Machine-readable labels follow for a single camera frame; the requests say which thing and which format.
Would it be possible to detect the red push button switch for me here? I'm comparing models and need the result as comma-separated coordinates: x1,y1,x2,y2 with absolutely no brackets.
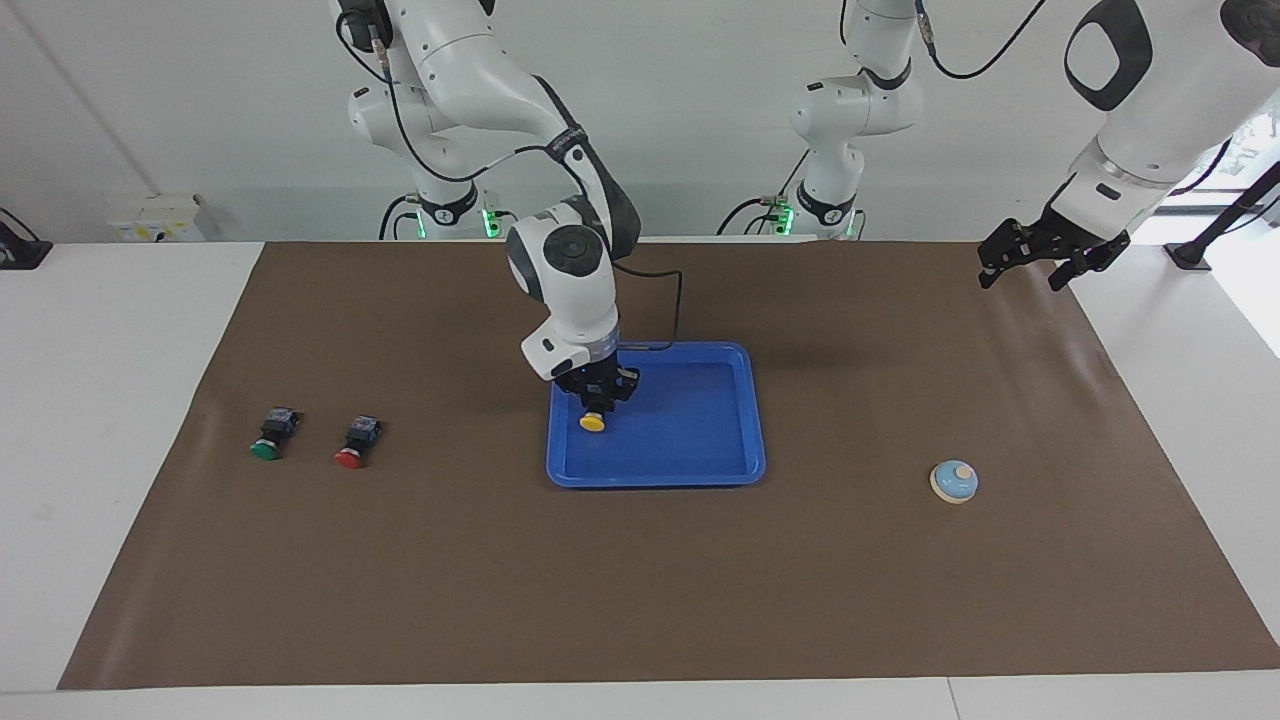
334,415,384,471

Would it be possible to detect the green push button switch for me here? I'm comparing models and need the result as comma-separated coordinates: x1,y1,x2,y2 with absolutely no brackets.
249,407,302,462

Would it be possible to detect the blue plastic tray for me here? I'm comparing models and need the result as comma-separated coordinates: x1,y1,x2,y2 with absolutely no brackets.
545,341,768,490

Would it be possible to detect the light blue desk bell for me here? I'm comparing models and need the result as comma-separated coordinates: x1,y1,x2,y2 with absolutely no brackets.
929,460,980,505

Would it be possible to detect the black tripod stand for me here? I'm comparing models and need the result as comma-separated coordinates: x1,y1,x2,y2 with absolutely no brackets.
1165,160,1280,271

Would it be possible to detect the brown table mat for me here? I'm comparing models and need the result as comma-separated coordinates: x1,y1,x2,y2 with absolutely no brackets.
57,238,1280,691

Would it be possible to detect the black stand foot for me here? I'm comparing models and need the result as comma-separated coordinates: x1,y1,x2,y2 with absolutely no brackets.
0,207,53,271

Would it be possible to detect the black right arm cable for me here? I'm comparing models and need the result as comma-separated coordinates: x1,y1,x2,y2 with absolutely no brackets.
338,10,685,351

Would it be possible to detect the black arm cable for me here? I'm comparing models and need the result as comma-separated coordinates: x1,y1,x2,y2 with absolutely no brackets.
915,0,1049,81
338,10,685,351

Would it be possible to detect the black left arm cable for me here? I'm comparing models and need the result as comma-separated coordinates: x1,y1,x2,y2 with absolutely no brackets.
915,0,1049,81

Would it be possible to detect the black left base cable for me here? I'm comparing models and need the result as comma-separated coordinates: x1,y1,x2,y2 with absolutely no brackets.
717,150,811,237

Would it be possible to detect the black base cable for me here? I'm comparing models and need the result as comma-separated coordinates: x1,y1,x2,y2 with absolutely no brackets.
378,195,421,241
717,150,811,237

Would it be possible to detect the black right base cable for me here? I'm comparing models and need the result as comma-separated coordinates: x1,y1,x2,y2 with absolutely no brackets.
378,195,421,241

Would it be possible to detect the white wall socket box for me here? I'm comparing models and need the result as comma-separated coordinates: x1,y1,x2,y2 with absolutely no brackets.
108,195,206,244

